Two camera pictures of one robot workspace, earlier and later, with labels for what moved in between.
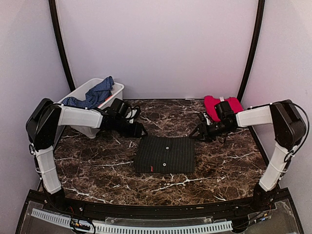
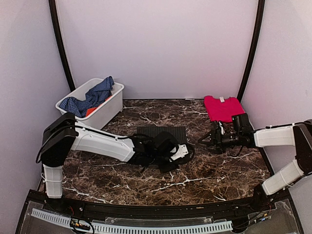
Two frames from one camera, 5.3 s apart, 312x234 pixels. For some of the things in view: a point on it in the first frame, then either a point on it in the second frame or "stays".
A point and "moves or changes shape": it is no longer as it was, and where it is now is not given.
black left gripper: [135, 132] -> [166, 167]
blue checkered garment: [94, 95] stays
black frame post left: [55, 23] stays
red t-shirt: [210, 102] stays
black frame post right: [261, 16] stays
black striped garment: [165, 154] moves or changes shape
